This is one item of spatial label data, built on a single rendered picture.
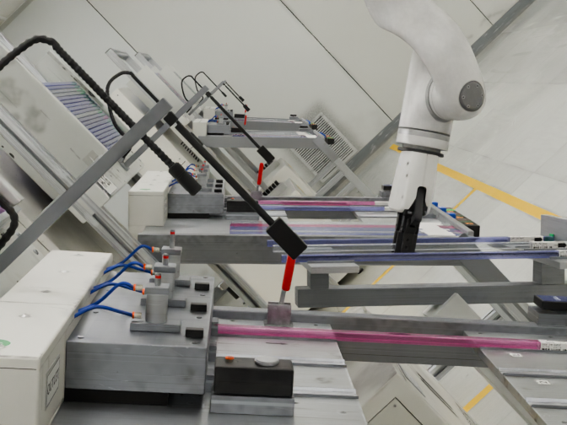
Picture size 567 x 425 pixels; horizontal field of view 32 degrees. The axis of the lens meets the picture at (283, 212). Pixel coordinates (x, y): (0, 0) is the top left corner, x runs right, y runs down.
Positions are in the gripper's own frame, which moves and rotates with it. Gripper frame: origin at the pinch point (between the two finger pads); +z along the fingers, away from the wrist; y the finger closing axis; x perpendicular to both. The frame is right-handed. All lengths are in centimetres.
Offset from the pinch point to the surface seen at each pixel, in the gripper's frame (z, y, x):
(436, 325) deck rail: 8.3, 28.4, -0.9
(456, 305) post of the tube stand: 8.1, 3.0, 9.4
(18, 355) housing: 10, 74, -49
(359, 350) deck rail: 13.3, 27.4, -10.5
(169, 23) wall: -111, -710, -55
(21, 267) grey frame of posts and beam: 9, 32, -55
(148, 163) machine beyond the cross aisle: 3, -408, -48
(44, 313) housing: 9, 60, -49
